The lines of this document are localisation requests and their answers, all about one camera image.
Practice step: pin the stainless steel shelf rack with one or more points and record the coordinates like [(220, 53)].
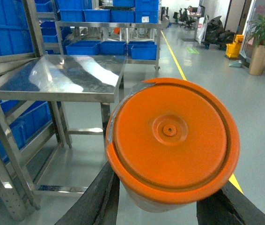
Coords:
[(8, 58)]

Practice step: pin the orange cylindrical 4680 cap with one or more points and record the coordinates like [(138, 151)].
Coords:
[(171, 142)]

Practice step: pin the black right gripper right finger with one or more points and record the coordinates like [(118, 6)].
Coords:
[(228, 206)]

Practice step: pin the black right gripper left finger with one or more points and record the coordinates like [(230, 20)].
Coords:
[(99, 203)]

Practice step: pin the black garbage bags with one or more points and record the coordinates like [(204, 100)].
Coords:
[(216, 35)]

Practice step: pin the yellow mop bucket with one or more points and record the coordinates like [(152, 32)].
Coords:
[(233, 49)]

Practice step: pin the small stainless steel table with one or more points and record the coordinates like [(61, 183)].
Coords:
[(79, 90)]

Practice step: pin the potted plant in gold planter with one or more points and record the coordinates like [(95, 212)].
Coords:
[(257, 34)]

